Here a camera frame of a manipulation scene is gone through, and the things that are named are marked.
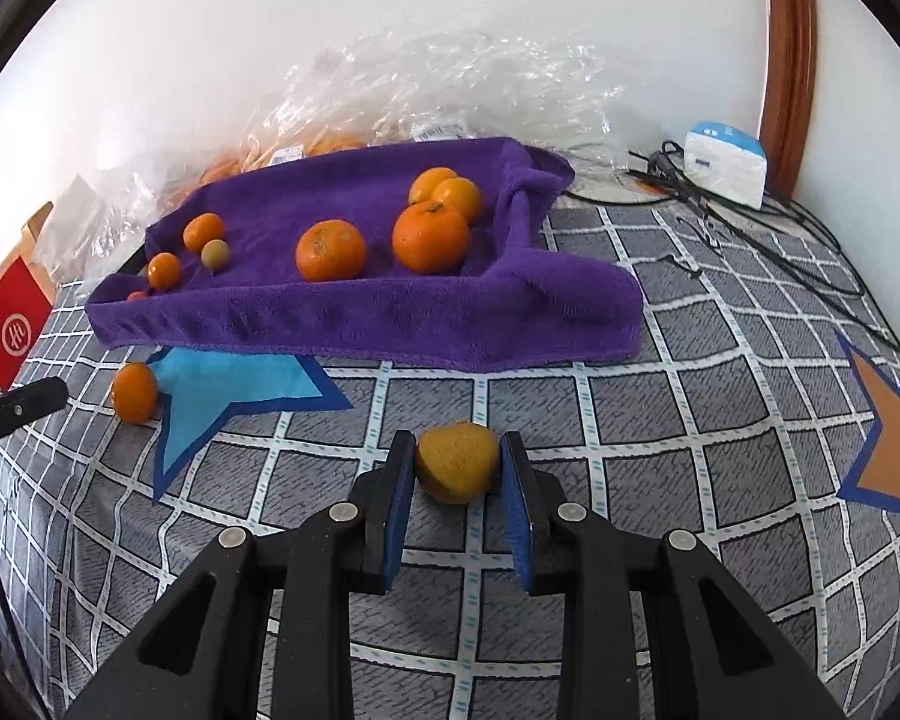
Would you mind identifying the yellow speckled fruit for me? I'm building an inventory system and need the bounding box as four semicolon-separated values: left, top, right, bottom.
416;422;500;505

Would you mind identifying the purple towel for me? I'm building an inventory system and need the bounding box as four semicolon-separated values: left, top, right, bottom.
86;138;644;372

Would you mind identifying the small orange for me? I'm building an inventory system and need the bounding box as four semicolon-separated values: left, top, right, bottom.
182;213;226;255
146;252;182;293
430;176;482;226

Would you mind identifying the brown wooden door frame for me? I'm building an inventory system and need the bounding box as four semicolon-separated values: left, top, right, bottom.
759;0;818;197

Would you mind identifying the clear bag of oranges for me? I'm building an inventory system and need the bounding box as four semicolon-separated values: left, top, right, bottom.
159;112;380;195

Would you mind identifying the brown-green round fruit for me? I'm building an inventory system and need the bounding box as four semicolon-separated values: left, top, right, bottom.
199;239;230;273

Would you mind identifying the yellow-orange kumquat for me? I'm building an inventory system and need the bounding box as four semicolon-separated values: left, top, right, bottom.
408;167;457;205

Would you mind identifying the large orange with stem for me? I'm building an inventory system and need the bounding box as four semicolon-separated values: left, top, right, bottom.
391;202;471;275

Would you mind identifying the white plastic bag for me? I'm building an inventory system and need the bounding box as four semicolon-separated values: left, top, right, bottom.
32;176;142;288

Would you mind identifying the black cable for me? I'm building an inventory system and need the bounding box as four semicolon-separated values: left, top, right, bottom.
568;140;900;355

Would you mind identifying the red box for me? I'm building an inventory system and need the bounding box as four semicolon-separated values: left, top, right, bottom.
0;257;52;392

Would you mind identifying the crumpled clear plastic bag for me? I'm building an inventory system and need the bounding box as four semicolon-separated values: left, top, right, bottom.
248;31;631;167

